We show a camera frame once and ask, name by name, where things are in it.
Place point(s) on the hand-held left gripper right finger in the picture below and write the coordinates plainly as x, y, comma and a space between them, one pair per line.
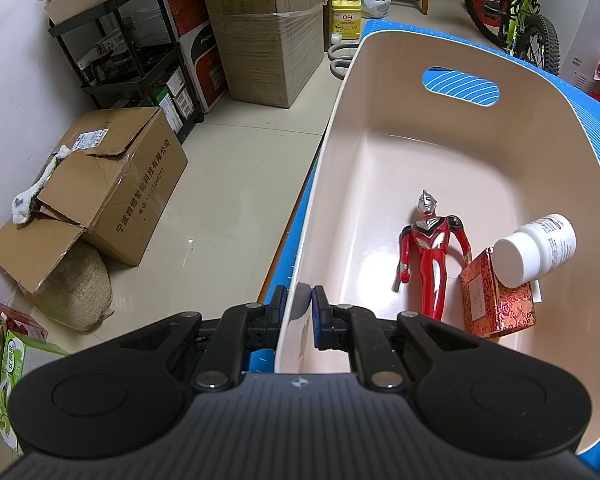
320, 315

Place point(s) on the red gift box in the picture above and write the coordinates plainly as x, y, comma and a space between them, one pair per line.
20, 317

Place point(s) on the plastic wrapped cardboard box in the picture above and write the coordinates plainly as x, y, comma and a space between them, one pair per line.
270, 60

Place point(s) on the red patterned box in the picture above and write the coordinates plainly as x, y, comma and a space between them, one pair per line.
500, 310

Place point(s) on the beige plastic storage bin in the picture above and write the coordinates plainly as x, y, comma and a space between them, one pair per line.
380, 160

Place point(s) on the blue silicone mat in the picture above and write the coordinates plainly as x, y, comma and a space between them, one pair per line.
597, 130

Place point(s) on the burlap sack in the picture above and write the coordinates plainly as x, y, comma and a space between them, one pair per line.
75, 285

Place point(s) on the red silver hero figure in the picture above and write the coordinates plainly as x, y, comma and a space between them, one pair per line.
432, 260

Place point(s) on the yellow detergent bottle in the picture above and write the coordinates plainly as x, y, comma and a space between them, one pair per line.
345, 22

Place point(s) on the green bicycle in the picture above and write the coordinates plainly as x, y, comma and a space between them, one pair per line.
530, 25

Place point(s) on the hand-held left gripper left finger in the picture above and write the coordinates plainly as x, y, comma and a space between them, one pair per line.
279, 310

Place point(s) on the white pill bottle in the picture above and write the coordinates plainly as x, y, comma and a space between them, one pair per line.
535, 250

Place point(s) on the red cardboard box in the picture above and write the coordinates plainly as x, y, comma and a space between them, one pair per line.
187, 5

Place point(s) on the green white carton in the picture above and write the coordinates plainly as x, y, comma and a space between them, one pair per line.
20, 360

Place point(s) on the open cardboard carton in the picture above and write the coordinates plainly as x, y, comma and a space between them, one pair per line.
125, 185

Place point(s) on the black utility cart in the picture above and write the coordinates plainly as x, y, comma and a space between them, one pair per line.
166, 30

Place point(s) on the white chest freezer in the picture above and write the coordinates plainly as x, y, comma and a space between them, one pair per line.
587, 25

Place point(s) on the white red appliance box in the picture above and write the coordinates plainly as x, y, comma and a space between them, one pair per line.
205, 70

